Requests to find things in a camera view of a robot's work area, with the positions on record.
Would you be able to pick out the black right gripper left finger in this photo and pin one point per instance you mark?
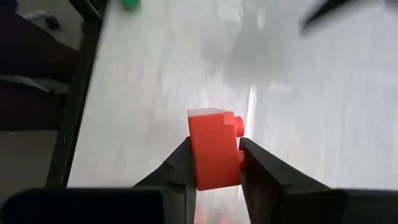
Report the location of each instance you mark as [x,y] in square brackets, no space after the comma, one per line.
[177,186]

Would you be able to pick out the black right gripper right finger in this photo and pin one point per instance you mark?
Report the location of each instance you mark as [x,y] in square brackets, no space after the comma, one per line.
[273,193]

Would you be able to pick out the large red toy brick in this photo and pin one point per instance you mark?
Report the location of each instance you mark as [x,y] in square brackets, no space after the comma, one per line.
[214,149]

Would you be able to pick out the large green toy brick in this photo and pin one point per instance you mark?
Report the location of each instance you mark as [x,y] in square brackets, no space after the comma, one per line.
[132,3]

